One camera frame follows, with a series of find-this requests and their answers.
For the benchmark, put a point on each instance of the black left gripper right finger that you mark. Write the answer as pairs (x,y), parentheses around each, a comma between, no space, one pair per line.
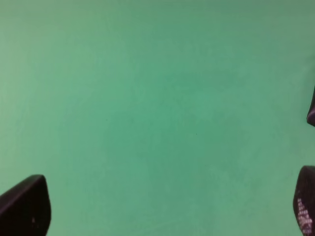
(304,201)

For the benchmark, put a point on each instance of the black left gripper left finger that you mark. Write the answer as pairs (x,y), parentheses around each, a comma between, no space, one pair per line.
(25,209)

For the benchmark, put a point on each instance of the black glasses case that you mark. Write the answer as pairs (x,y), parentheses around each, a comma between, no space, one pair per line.
(311,113)

